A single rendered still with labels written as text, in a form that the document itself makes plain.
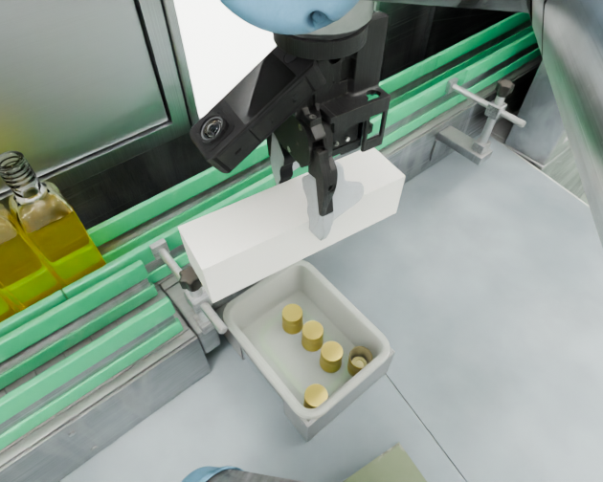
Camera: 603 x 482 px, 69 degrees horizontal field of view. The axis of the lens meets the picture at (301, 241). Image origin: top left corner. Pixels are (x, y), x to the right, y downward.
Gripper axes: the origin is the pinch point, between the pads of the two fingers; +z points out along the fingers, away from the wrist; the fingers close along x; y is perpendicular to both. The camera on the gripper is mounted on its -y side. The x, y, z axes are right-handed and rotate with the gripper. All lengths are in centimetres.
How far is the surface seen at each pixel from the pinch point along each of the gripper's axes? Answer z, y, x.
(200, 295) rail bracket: 12.2, -12.0, 3.7
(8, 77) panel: -6.4, -21.1, 31.2
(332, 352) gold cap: 27.7, 2.5, -5.8
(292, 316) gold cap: 27.7, 0.4, 2.7
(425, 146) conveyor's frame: 25, 44, 22
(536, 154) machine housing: 32, 72, 12
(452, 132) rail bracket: 23, 50, 20
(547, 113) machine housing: 22, 71, 14
